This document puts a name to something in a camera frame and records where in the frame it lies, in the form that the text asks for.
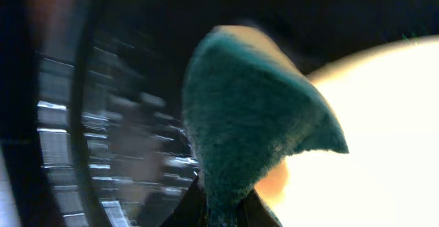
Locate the green yellow scrubbing sponge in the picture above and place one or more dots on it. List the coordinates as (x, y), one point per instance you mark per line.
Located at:
(246, 107)

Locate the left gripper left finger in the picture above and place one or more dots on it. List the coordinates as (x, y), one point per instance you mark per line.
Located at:
(191, 210)

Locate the yellow plate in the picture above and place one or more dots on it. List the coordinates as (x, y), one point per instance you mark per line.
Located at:
(386, 99)

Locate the round black serving tray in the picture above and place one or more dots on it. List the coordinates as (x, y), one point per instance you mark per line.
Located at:
(90, 91)

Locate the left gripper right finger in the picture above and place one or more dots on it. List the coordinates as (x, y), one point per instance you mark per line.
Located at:
(254, 213)

